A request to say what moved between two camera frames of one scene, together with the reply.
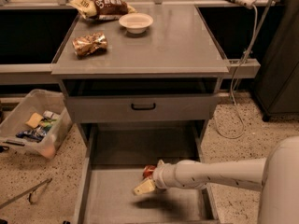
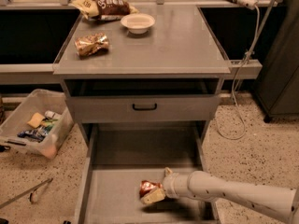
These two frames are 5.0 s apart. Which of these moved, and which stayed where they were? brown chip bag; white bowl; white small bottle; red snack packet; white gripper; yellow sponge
Moved: white gripper; red snack packet
Stayed: white bowl; brown chip bag; white small bottle; yellow sponge
